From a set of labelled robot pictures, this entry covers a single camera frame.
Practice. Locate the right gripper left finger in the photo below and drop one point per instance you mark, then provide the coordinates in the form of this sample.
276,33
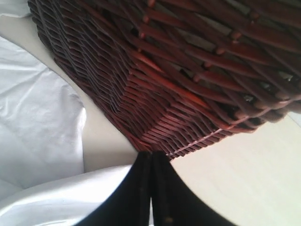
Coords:
129,204

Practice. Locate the white t-shirt red print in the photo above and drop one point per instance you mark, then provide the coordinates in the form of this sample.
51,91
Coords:
60,158

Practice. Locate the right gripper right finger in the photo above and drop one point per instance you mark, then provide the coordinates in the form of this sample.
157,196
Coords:
173,203

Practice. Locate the dark red wicker basket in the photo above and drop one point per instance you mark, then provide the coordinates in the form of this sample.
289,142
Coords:
179,75

